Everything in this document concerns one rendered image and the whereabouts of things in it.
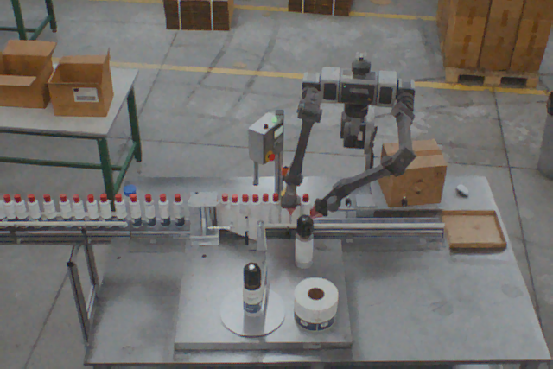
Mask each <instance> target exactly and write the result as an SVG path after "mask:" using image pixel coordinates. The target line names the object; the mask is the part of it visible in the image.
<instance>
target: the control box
mask: <svg viewBox="0 0 553 369"><path fill-rule="evenodd" d="M275 117H276V115H275V114H273V113H269V112H267V113H266V114H265V115H264V116H263V117H262V118H261V119H259V120H258V121H257V122H256V123H254V124H253V125H252V126H250V128H248V155H250V159H252V160H253V161H256V162H257V163H259V164H263V165H265V164H266V163H268V162H269V158H268V155H272V154H275V156H276V155H277V154H278V153H279V152H280V151H281V149H282V148H283V141H281V142H280V143H279V144H278V145H277V146H276V147H275V148H274V149H273V143H274V142H275V141H276V140H277V139H278V138H279V137H280V136H281V135H282V134H283V140H284V120H282V119H281V118H278V119H277V120H276V122H275V123H273V122H272V119H273V118H275ZM281 123H283V132H282V133H281V134H280V135H279V136H278V137H276V139H275V140H274V130H275V129H276V128H277V126H278V125H280V124H281ZM264 124H268V126H269V129H268V130H265V129H264Z"/></svg>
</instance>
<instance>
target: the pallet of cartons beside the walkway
mask: <svg viewBox="0 0 553 369"><path fill-rule="evenodd" d="M552 21H553V0H439V2H438V8H437V16H436V23H437V31H438V37H439V42H440V49H441V54H442V64H443V67H444V73H446V82H447V84H456V85H458V78H459V74H460V75H477V76H481V78H482V82H483V86H499V83H500V79H501V77H517V78H523V82H524V86H525V87H526V88H537V82H538V76H539V73H538V70H539V68H541V65H542V62H543V56H544V53H545V49H546V48H547V43H548V40H549V36H550V29H551V25H552Z"/></svg>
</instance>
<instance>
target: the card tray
mask: <svg viewBox="0 0 553 369"><path fill-rule="evenodd" d="M441 218H442V223H443V224H444V227H443V228H444V232H445V233H446V235H447V239H448V246H449V248H506V247H507V243H508V242H507V239H506V236H505V231H503V229H502V226H501V224H500V221H499V216H498V214H497V211H496V210H443V211H441Z"/></svg>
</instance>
